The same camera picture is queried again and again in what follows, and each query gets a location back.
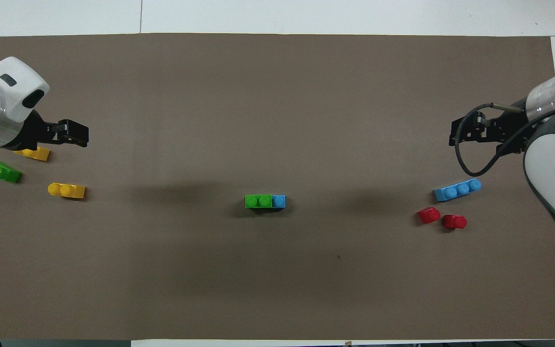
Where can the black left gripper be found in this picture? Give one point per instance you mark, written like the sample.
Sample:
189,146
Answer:
34,132

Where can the green two-stud toy brick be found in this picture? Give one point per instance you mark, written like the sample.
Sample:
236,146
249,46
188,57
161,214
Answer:
258,201
4,172

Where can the brown paper table mat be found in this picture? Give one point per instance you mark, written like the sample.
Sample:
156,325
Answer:
277,120

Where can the blue three-stud toy brick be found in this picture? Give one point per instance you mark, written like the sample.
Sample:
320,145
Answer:
456,190
279,201

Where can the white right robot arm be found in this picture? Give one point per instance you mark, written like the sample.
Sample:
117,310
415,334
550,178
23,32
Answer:
552,159

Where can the yellow two-stud toy brick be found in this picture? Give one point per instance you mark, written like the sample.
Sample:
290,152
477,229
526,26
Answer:
68,191
36,154

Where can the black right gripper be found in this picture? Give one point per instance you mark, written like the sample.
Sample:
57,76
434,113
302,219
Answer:
504,132

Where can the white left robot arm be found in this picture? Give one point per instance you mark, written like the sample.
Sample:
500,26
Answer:
7,96

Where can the red one-stud toy brick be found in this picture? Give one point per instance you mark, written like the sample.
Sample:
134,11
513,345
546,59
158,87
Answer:
455,221
429,215

